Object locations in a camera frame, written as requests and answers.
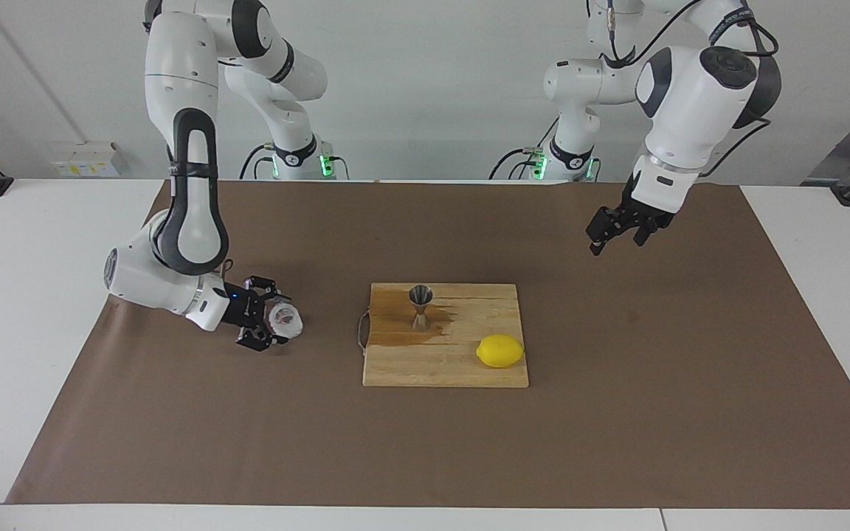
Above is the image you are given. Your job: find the small clear glass cup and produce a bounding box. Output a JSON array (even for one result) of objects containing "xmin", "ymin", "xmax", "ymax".
[{"xmin": 266, "ymin": 302, "xmax": 304, "ymax": 341}]

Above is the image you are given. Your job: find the yellow lemon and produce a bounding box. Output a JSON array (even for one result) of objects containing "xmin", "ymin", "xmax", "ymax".
[{"xmin": 476, "ymin": 333, "xmax": 525, "ymax": 369}]

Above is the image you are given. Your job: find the black base cable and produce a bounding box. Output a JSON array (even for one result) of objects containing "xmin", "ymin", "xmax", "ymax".
[
  {"xmin": 239, "ymin": 144, "xmax": 276, "ymax": 180},
  {"xmin": 489, "ymin": 147, "xmax": 544, "ymax": 180}
]

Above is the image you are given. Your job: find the wooden cutting board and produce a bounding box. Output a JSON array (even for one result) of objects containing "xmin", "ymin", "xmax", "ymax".
[{"xmin": 357, "ymin": 282, "xmax": 530, "ymax": 389}]

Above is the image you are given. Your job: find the brown paper table mat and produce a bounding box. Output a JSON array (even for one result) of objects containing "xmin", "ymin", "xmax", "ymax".
[{"xmin": 6, "ymin": 179, "xmax": 850, "ymax": 510}]

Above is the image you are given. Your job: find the white wall socket box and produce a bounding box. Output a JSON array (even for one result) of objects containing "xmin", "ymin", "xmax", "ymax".
[{"xmin": 51, "ymin": 142, "xmax": 129, "ymax": 178}]

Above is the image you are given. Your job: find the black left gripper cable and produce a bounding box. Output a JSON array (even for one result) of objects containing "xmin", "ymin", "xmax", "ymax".
[{"xmin": 587, "ymin": 0, "xmax": 781, "ymax": 179}]

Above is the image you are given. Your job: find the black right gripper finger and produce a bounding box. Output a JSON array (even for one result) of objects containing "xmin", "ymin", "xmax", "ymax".
[
  {"xmin": 237, "ymin": 332, "xmax": 286, "ymax": 352},
  {"xmin": 246, "ymin": 276, "xmax": 289, "ymax": 302}
]

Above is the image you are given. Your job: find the steel double jigger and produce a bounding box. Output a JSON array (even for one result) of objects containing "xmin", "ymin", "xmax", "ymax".
[{"xmin": 408, "ymin": 285, "xmax": 435, "ymax": 332}]

